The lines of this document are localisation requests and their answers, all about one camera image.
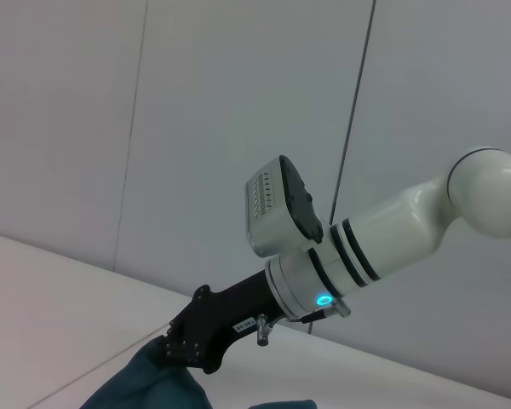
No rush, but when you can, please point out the teal T-shirt white print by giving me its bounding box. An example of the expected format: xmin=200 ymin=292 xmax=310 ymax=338
xmin=78 ymin=334 xmax=316 ymax=409

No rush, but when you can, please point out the short silver connector plug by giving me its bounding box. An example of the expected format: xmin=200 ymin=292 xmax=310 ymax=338
xmin=255 ymin=313 xmax=289 ymax=347

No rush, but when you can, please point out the black cable silver plug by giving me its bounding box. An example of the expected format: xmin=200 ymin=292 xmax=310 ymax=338
xmin=287 ymin=297 xmax=353 ymax=324

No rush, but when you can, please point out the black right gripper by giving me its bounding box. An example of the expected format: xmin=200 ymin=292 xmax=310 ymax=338
xmin=164 ymin=270 xmax=289 ymax=376

